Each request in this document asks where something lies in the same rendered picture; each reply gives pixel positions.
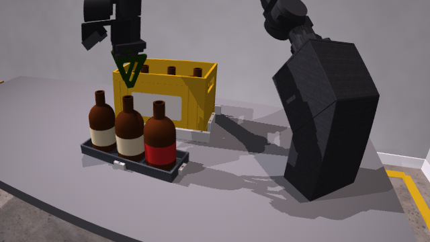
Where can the brown bottle with red label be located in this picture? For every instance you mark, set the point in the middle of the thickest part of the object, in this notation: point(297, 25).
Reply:
point(160, 139)

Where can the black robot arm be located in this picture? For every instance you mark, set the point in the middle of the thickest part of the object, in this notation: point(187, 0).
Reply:
point(285, 19)

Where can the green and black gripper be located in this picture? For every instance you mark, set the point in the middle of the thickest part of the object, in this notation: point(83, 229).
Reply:
point(130, 55)

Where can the yellow crate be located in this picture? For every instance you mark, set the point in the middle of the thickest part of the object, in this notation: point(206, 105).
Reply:
point(188, 101)

